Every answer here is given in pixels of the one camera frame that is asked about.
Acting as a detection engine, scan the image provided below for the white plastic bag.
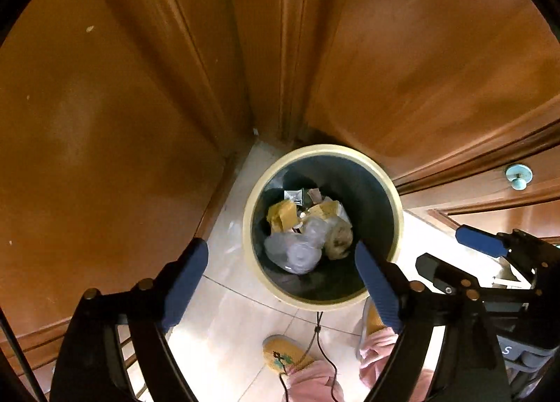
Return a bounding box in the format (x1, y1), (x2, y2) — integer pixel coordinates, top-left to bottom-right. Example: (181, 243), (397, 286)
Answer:
(264, 216), (328, 275)

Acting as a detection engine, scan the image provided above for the cream round trash bin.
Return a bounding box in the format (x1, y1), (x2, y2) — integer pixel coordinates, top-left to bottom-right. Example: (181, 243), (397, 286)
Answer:
(242, 144), (404, 311)

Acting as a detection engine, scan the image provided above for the right yellow slipper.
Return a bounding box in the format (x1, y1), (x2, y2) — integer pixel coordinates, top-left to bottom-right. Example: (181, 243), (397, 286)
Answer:
(356, 297), (385, 360)

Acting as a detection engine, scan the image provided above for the yellow slipper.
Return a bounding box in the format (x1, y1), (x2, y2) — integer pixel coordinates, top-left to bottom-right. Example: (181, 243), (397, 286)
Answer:
(356, 297), (385, 360)
(262, 335), (315, 375)

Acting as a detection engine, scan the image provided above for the right pink trouser leg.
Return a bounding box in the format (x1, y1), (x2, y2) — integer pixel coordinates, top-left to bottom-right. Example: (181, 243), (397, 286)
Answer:
(359, 327), (434, 401)

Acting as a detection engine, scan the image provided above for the pink trouser leg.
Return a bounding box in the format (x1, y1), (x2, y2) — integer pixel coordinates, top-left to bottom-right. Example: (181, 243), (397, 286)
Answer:
(286, 360), (344, 402)
(359, 327), (434, 401)

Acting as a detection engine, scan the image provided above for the brown scrub sponge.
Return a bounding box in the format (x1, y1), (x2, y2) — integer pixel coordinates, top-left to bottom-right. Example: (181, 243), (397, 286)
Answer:
(324, 216), (353, 260)

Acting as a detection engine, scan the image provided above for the pale blue cabinet knob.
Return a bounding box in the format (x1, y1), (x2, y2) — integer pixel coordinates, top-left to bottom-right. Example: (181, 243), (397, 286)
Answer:
(505, 163), (533, 191)

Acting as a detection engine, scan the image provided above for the yellow snack wrapper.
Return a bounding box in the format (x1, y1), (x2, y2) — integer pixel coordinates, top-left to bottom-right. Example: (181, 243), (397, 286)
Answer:
(267, 199), (300, 233)

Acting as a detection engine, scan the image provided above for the left pink trouser leg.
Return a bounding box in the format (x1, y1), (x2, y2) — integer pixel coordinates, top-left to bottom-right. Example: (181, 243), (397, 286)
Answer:
(286, 360), (344, 402)

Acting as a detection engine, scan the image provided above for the left yellow slipper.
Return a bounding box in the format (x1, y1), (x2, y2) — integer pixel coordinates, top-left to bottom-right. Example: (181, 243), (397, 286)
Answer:
(262, 335), (315, 375)

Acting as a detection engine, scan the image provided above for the right wooden cabinet door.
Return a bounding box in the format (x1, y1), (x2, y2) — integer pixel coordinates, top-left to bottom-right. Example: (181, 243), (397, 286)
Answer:
(288, 0), (559, 193)

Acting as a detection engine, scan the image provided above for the wooden cabinet door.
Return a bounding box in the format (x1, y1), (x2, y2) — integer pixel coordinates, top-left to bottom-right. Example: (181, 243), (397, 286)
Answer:
(0, 0), (256, 368)
(288, 0), (559, 193)

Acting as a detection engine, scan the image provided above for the left wooden cabinet door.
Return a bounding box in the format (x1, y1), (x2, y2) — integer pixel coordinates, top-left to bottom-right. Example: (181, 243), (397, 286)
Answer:
(0, 0), (256, 368)

